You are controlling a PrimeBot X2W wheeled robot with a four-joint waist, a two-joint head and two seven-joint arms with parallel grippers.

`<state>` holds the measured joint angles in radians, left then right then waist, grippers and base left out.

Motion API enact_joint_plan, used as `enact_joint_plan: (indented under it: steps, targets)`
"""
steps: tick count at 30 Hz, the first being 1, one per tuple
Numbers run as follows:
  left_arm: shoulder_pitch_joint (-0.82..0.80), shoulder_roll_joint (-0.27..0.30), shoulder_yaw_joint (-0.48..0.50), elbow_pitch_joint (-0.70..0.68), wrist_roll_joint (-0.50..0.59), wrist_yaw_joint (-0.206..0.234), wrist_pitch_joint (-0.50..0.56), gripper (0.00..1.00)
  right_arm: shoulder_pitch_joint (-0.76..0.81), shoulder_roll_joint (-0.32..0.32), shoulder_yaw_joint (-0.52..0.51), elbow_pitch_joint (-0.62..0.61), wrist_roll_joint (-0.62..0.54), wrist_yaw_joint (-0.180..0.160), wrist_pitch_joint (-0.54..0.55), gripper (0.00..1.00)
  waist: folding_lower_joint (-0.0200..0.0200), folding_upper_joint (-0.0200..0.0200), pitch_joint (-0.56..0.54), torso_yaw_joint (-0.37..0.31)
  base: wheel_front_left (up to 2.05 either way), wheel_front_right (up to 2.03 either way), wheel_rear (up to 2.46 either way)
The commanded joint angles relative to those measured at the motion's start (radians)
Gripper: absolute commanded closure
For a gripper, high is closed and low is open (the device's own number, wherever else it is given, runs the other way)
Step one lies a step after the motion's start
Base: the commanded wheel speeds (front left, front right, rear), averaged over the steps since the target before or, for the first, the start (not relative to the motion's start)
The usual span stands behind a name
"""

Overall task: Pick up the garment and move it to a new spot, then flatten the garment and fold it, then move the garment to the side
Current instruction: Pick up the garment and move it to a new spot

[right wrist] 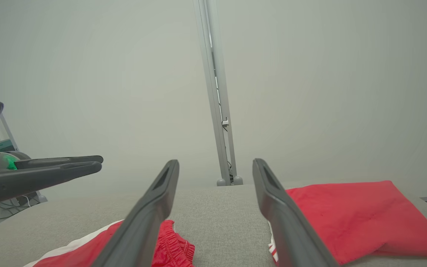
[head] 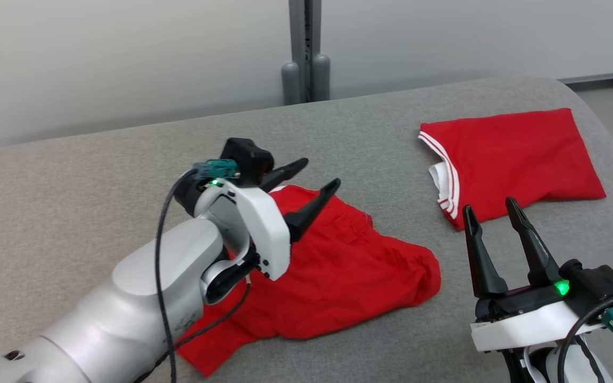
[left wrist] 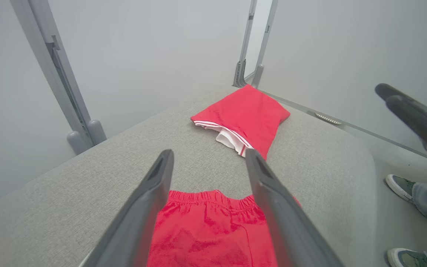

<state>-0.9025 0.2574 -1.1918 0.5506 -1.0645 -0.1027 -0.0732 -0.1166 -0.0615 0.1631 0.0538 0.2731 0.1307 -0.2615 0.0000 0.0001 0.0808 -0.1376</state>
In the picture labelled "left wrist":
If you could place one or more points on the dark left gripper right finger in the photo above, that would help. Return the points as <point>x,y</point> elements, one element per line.
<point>284,222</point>

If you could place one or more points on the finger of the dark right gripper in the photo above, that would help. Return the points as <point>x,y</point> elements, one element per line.
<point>387,90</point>

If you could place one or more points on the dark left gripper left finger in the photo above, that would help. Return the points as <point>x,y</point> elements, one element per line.
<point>143,215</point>

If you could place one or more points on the red shorts white stripes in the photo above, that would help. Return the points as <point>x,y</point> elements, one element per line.
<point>206,230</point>

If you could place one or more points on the red white basketball jersey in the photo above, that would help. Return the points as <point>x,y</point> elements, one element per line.
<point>247,111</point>

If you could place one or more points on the grey green sneaker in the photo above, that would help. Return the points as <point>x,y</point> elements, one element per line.
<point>400,185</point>
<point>406,259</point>

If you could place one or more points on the small silver ribbed piece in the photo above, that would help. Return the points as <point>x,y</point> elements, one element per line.
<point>328,118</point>

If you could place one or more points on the grey partition bottom rail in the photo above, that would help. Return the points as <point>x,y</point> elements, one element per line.
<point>365,131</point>

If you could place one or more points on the slim grey partition post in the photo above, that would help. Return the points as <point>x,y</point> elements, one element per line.
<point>244,55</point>
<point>263,48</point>

